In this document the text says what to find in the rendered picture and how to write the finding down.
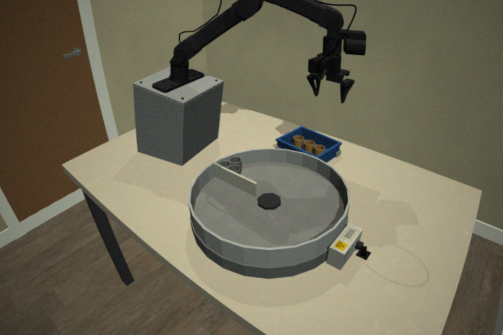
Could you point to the bronze bushing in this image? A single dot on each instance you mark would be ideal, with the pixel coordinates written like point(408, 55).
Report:
point(298, 141)
point(317, 151)
point(309, 146)

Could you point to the blue open-top crate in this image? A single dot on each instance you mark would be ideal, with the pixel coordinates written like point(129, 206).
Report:
point(331, 146)

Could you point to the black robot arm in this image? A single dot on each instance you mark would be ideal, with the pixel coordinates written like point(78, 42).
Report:
point(324, 15)

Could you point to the grey metal bushing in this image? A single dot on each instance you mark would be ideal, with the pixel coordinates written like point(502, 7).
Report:
point(236, 161)
point(235, 168)
point(225, 163)

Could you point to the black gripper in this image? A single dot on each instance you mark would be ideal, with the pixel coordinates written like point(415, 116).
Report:
point(345, 85)

